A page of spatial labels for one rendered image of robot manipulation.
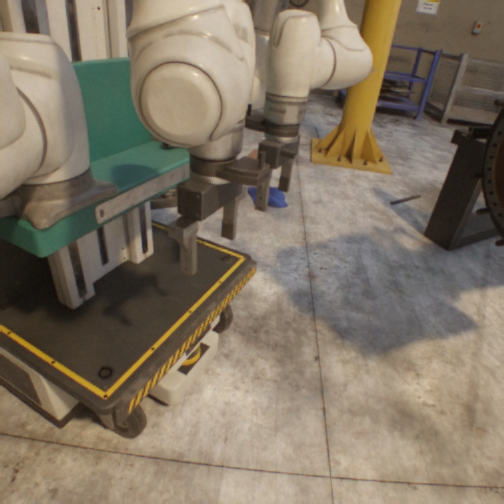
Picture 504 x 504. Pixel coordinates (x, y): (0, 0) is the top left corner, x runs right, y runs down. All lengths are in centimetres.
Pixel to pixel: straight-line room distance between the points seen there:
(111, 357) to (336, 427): 71
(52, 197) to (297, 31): 53
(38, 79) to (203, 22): 32
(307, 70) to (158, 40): 46
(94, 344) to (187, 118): 75
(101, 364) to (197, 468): 41
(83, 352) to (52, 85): 61
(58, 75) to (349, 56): 56
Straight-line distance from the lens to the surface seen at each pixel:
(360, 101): 336
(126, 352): 96
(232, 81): 35
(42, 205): 69
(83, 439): 122
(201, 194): 54
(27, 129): 56
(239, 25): 52
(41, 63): 63
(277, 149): 78
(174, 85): 33
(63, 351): 100
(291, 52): 76
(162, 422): 121
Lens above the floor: 103
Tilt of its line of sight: 34 degrees down
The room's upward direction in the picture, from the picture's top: 6 degrees clockwise
